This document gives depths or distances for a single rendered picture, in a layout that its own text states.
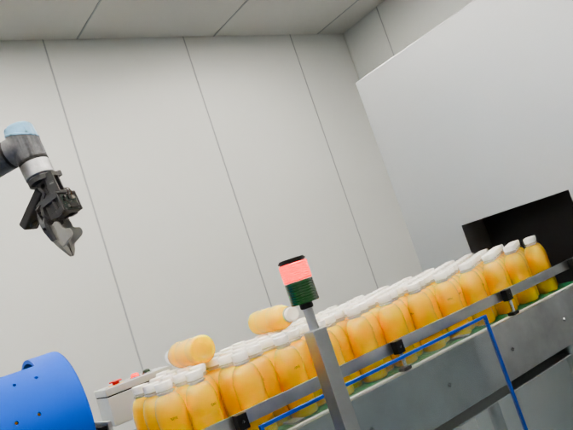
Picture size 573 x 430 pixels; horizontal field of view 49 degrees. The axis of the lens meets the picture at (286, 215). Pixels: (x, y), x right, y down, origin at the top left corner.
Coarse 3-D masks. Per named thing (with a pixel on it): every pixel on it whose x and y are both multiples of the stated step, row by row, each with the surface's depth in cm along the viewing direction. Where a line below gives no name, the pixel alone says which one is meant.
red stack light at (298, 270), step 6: (288, 264) 134; (294, 264) 134; (300, 264) 134; (306, 264) 135; (282, 270) 135; (288, 270) 134; (294, 270) 134; (300, 270) 134; (306, 270) 135; (282, 276) 135; (288, 276) 134; (294, 276) 134; (300, 276) 134; (306, 276) 134; (288, 282) 134
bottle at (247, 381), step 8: (248, 360) 146; (240, 368) 144; (248, 368) 144; (256, 368) 146; (232, 376) 146; (240, 376) 144; (248, 376) 143; (256, 376) 144; (240, 384) 143; (248, 384) 143; (256, 384) 144; (240, 392) 143; (248, 392) 143; (256, 392) 143; (264, 392) 145; (240, 400) 144; (248, 400) 143; (256, 400) 143; (240, 408) 145; (264, 416) 142; (272, 416) 144; (256, 424) 142
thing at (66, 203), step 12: (36, 180) 156; (48, 180) 157; (60, 180) 158; (48, 192) 158; (60, 192) 155; (72, 192) 160; (48, 204) 156; (60, 204) 154; (72, 204) 157; (48, 216) 156; (60, 216) 156; (72, 216) 161
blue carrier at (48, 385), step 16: (32, 368) 130; (48, 368) 130; (64, 368) 130; (0, 384) 124; (16, 384) 125; (32, 384) 125; (48, 384) 126; (64, 384) 127; (80, 384) 129; (0, 400) 121; (16, 400) 122; (32, 400) 123; (48, 400) 124; (64, 400) 125; (80, 400) 127; (0, 416) 119; (16, 416) 120; (32, 416) 121; (48, 416) 123; (64, 416) 124; (80, 416) 126
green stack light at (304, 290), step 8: (304, 280) 134; (312, 280) 135; (288, 288) 134; (296, 288) 133; (304, 288) 133; (312, 288) 134; (288, 296) 135; (296, 296) 133; (304, 296) 133; (312, 296) 134; (296, 304) 134
